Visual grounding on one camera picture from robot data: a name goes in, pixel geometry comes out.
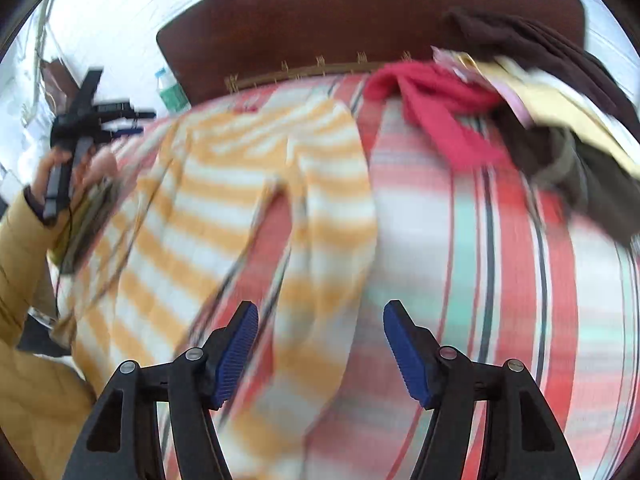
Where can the pale yellow cloth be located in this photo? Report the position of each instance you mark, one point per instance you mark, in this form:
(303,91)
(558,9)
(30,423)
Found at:
(550,97)

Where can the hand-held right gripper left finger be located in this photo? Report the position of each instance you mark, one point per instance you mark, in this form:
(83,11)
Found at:
(235,355)

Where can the red green plaid blanket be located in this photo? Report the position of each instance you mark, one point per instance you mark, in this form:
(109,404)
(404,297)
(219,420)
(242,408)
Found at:
(500,285)

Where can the olive folded garment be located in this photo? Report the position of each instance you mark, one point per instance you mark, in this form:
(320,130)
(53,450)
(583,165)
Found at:
(87,225)

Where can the person's yellow jacket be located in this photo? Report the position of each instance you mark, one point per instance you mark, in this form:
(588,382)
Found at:
(35,410)

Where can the red knit sweater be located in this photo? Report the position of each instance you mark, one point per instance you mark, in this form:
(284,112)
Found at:
(440,110)

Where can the orange white striped shirt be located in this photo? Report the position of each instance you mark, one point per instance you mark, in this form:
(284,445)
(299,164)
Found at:
(225,180)

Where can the person's left hand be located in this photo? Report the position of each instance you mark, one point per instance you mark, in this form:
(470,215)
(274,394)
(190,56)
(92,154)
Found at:
(97,165)

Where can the pile of mixed clothes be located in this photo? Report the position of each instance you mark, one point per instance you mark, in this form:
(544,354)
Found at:
(530,35)

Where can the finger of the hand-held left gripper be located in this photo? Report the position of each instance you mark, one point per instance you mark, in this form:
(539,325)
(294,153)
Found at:
(122,133)
(120,108)

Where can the brown wooden headboard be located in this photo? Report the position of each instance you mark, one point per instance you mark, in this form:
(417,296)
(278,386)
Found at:
(325,25)

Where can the pink cloth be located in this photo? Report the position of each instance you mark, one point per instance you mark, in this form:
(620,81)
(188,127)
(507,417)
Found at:
(515,102)

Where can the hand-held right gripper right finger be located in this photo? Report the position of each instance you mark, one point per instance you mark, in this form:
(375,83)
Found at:
(407,355)

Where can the brown bag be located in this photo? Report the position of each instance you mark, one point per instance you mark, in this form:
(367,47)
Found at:
(52,77)

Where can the person's left forearm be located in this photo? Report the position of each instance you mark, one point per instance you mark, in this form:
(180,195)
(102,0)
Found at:
(25,270)

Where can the cream white cloth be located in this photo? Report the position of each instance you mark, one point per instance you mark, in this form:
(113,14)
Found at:
(595,105)

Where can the plastic bottle green label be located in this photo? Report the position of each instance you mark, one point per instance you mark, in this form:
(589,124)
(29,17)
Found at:
(172,95)

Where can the olive grey garment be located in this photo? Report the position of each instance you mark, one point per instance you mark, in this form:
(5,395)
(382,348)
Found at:
(590,180)

